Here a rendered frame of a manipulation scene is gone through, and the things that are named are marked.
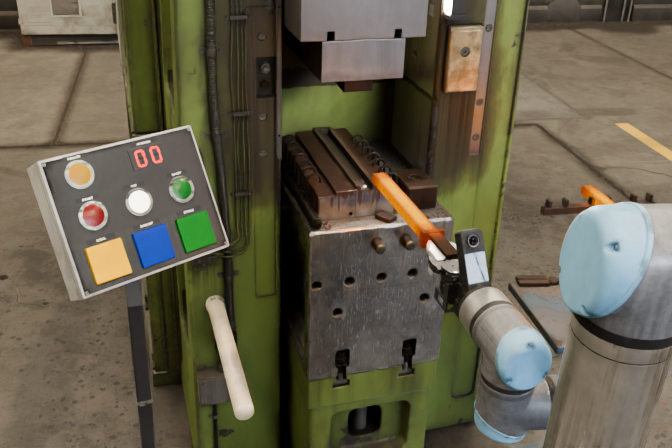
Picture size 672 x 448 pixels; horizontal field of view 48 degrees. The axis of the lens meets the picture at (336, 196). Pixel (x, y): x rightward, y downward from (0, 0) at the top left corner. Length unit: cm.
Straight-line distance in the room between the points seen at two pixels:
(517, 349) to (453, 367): 129
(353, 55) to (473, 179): 60
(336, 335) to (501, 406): 79
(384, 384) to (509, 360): 97
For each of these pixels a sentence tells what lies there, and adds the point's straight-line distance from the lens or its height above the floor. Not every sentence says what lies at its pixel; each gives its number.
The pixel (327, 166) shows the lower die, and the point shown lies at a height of 99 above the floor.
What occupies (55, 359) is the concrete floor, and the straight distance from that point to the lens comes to 304.
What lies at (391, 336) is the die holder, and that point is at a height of 57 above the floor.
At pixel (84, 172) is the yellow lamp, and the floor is 117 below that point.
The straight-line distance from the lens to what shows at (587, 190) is 210.
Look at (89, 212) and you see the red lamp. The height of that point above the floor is 110.
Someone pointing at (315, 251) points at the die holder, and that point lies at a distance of 185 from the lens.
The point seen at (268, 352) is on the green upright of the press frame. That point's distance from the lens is 224.
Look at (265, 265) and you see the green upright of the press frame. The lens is 208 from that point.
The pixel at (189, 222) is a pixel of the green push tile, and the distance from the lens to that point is 164.
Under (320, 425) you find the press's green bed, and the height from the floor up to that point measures 30.
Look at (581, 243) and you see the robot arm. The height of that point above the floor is 141.
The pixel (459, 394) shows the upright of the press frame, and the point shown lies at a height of 13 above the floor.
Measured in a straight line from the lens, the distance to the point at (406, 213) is 160.
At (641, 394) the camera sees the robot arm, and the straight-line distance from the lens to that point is 90.
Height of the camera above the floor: 178
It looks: 26 degrees down
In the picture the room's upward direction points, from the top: 2 degrees clockwise
